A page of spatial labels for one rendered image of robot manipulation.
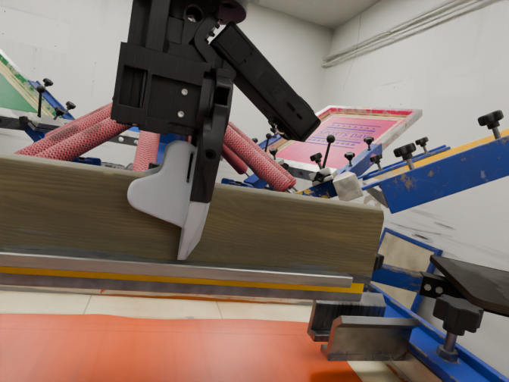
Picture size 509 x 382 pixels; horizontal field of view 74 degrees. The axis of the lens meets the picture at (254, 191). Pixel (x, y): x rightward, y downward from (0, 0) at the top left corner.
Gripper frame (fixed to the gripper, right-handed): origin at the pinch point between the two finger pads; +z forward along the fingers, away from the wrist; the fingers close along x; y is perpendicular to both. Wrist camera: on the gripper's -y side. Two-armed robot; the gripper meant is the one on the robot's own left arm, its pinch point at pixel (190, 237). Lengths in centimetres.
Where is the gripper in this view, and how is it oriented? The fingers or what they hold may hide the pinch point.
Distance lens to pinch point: 30.2
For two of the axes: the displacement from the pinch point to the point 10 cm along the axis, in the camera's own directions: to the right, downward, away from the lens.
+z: -1.8, 9.8, 1.1
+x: 2.7, 1.6, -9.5
